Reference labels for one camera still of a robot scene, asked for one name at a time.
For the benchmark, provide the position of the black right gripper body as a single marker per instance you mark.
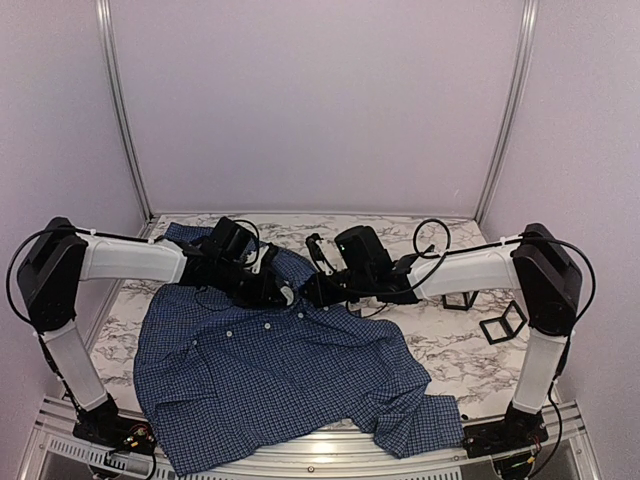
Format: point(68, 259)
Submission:
point(357, 287)

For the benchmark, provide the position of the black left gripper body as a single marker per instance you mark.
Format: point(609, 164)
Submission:
point(270, 288)

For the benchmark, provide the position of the white blue round brooch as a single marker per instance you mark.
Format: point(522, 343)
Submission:
point(289, 294)

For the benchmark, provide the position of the blue checked shirt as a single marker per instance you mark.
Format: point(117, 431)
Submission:
point(216, 381)

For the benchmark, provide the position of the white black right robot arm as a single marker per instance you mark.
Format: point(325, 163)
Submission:
point(537, 267)

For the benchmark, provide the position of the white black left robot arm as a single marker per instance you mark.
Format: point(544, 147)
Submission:
point(50, 264)

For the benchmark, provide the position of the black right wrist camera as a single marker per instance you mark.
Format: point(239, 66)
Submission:
point(362, 250)

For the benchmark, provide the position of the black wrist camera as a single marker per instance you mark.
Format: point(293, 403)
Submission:
point(235, 241)
point(362, 250)

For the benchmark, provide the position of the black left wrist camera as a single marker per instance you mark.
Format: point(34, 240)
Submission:
point(235, 241)

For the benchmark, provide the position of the black frame stand middle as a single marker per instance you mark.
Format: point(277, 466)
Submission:
point(463, 301)

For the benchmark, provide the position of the black frame stand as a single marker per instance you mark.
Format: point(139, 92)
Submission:
point(505, 327)
point(463, 301)

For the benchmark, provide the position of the black frame stand near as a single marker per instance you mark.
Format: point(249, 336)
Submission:
point(505, 327)

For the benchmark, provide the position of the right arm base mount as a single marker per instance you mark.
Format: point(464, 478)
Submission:
point(520, 427)

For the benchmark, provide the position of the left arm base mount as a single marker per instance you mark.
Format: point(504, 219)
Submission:
point(103, 425)

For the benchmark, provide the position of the aluminium front rail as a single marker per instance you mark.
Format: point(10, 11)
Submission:
point(337, 452)

